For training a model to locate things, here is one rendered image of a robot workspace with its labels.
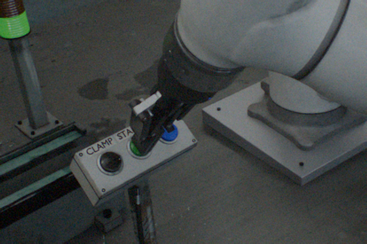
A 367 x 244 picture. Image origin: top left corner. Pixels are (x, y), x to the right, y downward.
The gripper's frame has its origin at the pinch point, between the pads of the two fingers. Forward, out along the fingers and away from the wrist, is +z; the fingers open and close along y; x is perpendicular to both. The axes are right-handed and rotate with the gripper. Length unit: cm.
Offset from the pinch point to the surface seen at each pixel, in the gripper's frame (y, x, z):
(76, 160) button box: 8.5, -2.6, 5.2
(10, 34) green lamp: -7, -41, 39
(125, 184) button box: 4.5, 3.6, 4.8
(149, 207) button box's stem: -0.6, 6.8, 14.1
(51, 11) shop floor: -126, -160, 264
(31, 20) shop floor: -111, -159, 263
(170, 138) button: -4.5, 1.1, 3.5
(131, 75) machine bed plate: -36, -30, 61
